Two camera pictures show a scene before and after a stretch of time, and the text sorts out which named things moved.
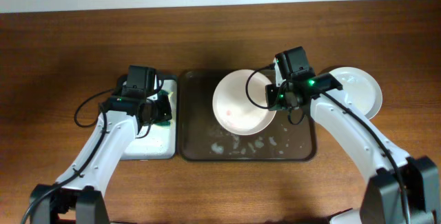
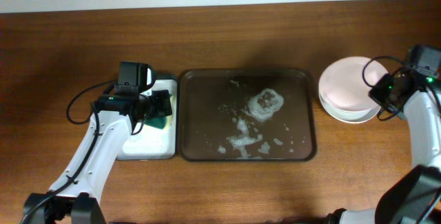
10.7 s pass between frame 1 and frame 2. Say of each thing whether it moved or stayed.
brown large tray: stayed
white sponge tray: stayed
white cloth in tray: stayed
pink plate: moved
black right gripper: moved
